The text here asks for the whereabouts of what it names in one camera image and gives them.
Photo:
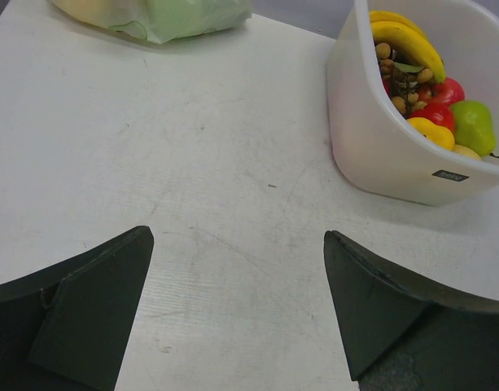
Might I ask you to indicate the pale yellow pear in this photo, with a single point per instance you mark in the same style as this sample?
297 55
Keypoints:
467 152

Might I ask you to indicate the white plastic fruit basket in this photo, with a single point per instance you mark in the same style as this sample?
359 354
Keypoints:
374 147

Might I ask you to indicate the yellow banana bunch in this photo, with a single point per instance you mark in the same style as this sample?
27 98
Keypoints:
406 38

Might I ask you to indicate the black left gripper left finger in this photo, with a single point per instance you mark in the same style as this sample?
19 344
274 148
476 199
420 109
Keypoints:
66 327

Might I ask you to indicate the red apple left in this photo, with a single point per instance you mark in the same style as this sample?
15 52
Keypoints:
438 113

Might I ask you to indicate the red apple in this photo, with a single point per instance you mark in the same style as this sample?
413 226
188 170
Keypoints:
438 113
447 92

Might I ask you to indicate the green pear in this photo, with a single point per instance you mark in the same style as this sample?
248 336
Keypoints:
474 127

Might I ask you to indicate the green knotted plastic bag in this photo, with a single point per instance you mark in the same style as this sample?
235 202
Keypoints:
159 21

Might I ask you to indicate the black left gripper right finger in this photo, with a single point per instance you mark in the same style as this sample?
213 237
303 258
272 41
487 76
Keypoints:
403 331

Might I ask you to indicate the red apple right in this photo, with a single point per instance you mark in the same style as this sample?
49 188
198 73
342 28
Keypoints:
447 92

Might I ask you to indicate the yellow bell pepper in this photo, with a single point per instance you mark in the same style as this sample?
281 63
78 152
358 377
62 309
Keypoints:
438 134

